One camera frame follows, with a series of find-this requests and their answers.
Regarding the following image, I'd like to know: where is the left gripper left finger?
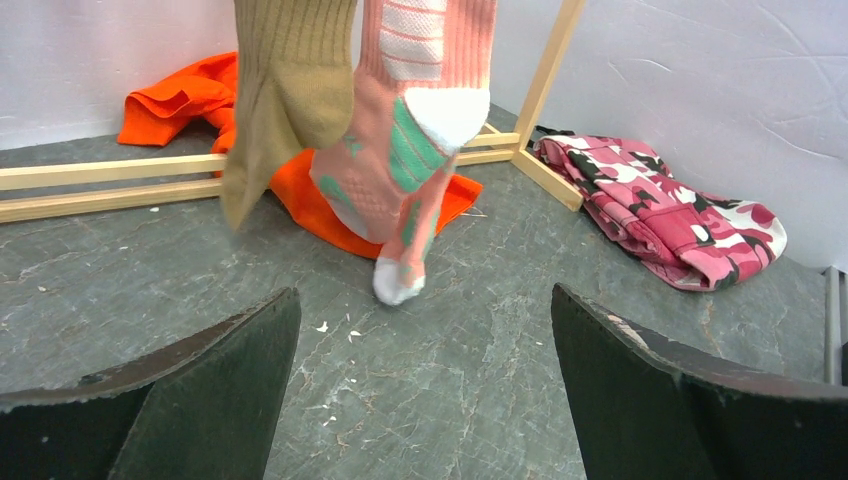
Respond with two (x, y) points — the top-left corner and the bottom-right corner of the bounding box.
(1, 288), (301, 479)

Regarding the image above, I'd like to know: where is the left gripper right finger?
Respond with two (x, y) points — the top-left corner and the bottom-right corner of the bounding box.
(551, 283), (847, 479)

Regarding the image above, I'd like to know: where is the pink sock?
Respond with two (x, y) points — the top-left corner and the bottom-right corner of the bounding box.
(372, 158), (456, 306)
(310, 1), (497, 244)

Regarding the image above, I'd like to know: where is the brown tan sock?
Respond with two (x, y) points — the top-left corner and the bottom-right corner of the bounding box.
(220, 0), (357, 229)

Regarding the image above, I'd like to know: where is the pink camouflage backpack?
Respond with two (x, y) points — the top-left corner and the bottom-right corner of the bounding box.
(533, 129), (788, 292)

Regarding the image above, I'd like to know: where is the wooden drying rack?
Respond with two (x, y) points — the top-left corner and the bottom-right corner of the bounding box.
(0, 0), (590, 225)

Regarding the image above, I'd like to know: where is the orange shirt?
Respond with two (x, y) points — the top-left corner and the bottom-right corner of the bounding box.
(117, 51), (485, 261)

